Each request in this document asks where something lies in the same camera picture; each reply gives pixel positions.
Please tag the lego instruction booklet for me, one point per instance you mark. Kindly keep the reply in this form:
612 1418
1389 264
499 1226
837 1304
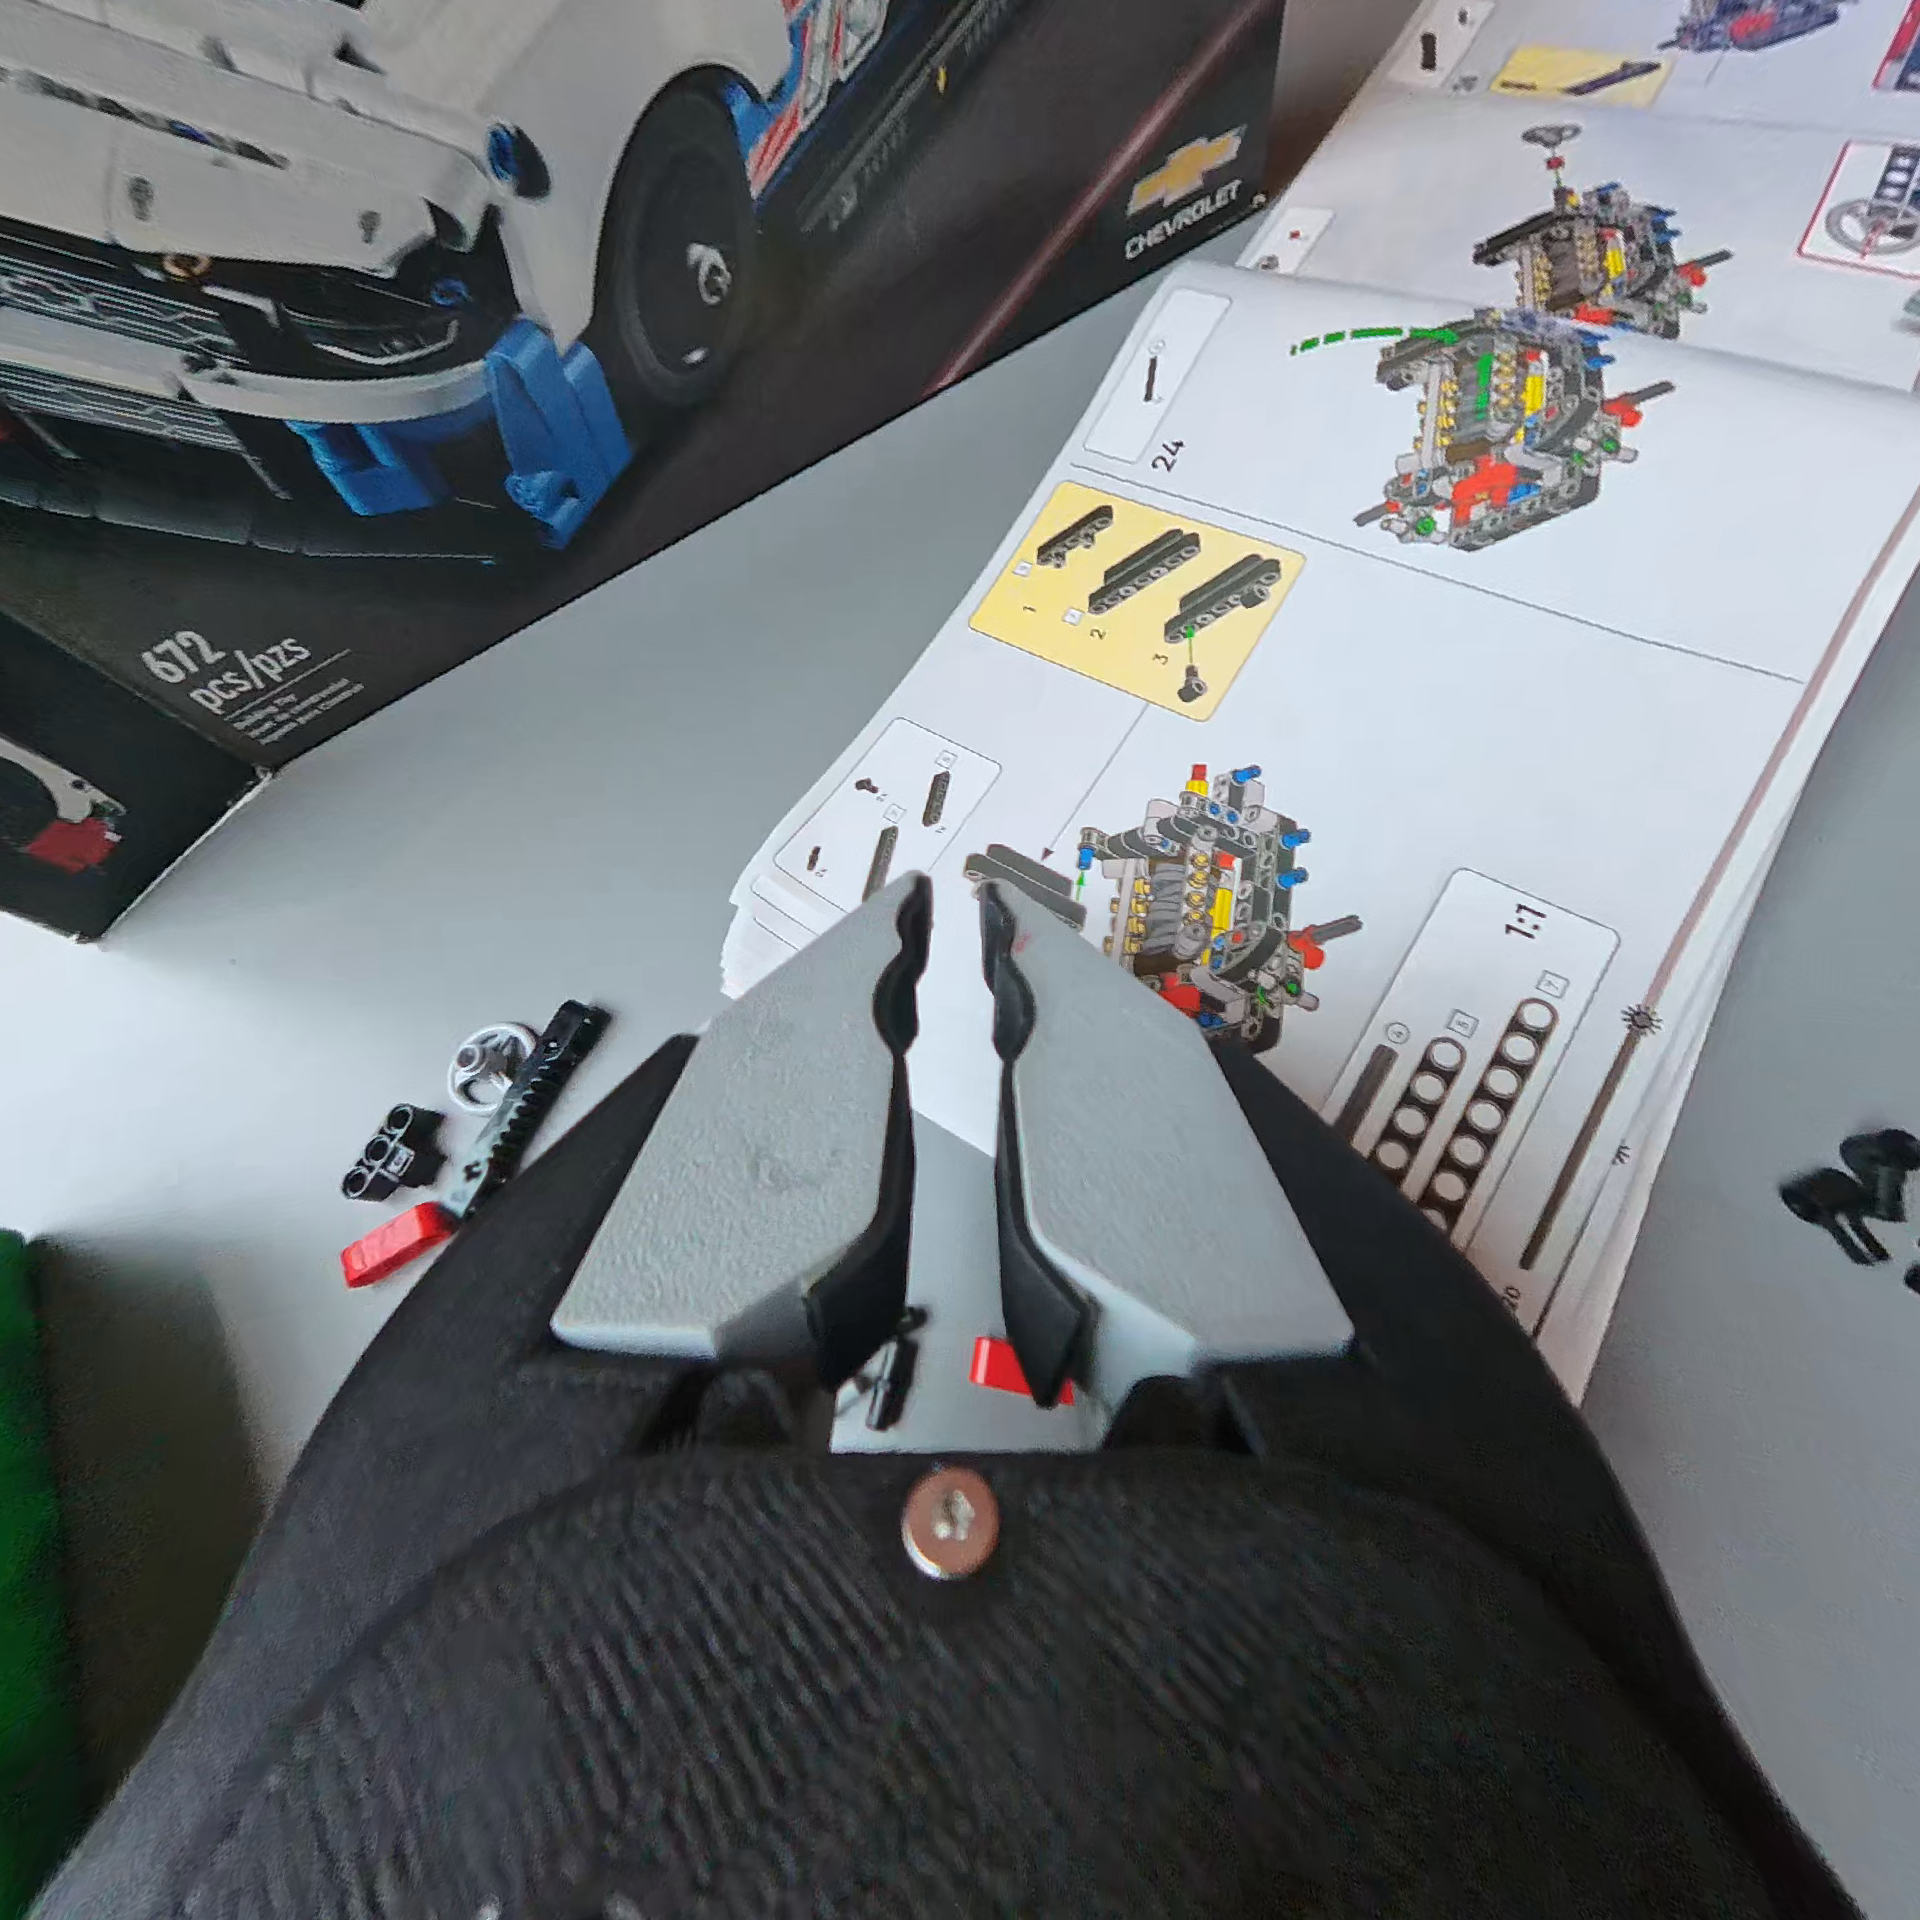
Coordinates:
1500 750

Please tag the grey lego steering wheel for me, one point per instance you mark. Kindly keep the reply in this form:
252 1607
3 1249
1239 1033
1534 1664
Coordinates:
484 1061

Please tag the short black lego pin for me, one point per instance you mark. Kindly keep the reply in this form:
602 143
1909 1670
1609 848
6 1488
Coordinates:
1877 1172
1829 1220

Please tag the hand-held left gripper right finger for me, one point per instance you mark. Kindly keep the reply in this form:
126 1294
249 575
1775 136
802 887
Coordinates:
1155 1201

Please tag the black lego car box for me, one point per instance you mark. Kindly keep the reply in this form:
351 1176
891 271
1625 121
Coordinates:
902 376

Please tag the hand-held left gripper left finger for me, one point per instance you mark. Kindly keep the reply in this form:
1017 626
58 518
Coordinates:
750 1184

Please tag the green plastic bin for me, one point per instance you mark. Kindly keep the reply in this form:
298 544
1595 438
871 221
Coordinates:
31 1500

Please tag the black lego connector block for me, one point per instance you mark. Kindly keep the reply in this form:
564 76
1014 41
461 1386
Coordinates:
390 1153

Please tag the black lego gear rack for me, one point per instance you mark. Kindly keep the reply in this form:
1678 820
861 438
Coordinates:
525 1110

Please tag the small black lego piece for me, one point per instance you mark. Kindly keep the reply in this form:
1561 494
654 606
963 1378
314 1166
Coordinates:
893 1372

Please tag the red curved lego piece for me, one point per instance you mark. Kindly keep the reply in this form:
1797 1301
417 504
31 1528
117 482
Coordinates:
390 1249

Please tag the red flat lego piece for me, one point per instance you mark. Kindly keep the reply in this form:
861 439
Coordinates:
993 1364

